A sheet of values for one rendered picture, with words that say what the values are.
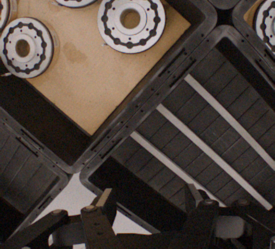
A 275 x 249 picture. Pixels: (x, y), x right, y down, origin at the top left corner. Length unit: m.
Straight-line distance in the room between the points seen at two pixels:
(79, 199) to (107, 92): 0.40
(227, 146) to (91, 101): 0.26
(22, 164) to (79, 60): 0.27
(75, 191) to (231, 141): 0.46
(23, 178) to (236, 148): 0.46
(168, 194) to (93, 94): 0.25
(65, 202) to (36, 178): 0.22
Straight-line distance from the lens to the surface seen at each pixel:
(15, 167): 0.53
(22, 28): 0.39
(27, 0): 0.43
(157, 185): 0.45
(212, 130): 0.40
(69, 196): 0.69
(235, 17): 0.28
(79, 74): 0.38
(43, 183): 0.52
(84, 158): 0.32
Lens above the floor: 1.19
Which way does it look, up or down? 72 degrees down
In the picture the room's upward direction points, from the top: 164 degrees counter-clockwise
